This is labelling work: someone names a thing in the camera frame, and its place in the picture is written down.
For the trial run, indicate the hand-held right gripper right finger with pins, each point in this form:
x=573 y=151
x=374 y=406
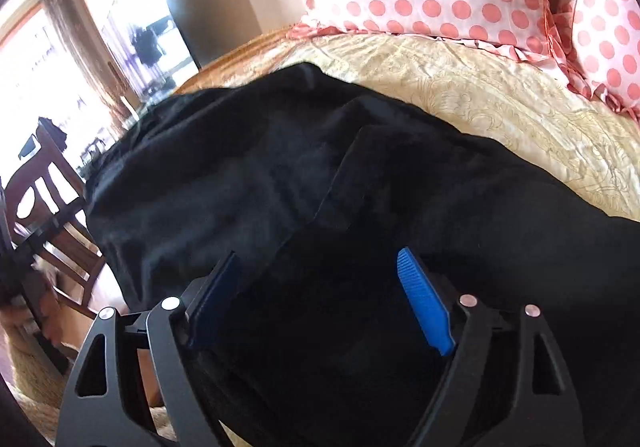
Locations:
x=425 y=304

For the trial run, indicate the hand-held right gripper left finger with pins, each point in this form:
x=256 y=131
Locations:
x=215 y=309

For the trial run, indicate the black pants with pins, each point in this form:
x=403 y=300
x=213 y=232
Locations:
x=300 y=187

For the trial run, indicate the dark wooden chair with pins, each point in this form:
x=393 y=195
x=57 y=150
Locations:
x=50 y=179

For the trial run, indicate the yellow patterned bedspread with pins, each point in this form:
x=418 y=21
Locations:
x=475 y=92

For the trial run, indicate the brown curtain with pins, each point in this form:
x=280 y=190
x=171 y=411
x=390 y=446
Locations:
x=80 y=47

